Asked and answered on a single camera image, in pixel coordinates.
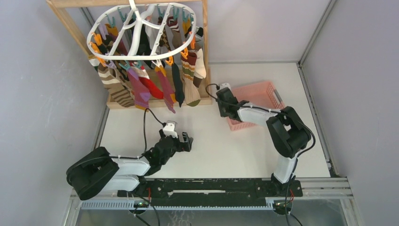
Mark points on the pink perforated plastic basket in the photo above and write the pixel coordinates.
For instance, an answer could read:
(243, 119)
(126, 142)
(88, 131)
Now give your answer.
(263, 94)

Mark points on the maroon yellow purple sock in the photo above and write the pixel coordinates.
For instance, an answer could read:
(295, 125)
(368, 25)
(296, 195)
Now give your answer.
(168, 93)

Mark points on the black sock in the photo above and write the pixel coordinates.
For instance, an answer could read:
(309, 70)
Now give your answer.
(178, 84)

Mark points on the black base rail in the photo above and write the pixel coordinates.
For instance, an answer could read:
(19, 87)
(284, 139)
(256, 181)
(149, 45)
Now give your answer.
(213, 192)

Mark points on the wooden hanger rack frame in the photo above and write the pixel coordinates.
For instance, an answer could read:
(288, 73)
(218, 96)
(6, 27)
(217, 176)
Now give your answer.
(59, 9)

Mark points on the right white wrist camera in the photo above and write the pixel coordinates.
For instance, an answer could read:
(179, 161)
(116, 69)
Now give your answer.
(223, 85)

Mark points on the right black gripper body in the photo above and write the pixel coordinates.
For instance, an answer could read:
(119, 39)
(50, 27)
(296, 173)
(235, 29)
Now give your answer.
(223, 109)

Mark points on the white oval clip hanger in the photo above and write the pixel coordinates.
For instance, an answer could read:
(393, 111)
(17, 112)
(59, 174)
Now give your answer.
(135, 19)

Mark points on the brown argyle sock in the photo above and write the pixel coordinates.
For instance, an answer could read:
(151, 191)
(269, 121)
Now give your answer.
(164, 39)

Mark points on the maroon purple striped sock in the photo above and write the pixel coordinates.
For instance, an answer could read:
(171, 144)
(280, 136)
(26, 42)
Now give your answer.
(141, 92)

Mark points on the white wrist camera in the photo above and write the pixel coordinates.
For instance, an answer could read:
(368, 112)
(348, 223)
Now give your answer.
(169, 129)
(223, 85)

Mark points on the brown white striped sock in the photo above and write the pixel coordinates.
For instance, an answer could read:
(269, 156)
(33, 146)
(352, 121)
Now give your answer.
(117, 87)

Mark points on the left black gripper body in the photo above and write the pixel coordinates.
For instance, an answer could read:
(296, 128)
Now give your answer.
(179, 146)

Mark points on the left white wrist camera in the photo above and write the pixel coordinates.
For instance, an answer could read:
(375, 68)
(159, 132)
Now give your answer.
(169, 129)

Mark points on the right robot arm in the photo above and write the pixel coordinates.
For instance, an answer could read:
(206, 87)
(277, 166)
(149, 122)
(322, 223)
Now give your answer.
(290, 136)

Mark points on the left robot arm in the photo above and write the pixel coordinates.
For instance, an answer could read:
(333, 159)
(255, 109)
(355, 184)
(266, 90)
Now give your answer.
(98, 171)

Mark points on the red sock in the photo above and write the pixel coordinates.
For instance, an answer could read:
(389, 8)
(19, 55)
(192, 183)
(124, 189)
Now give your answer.
(147, 82)

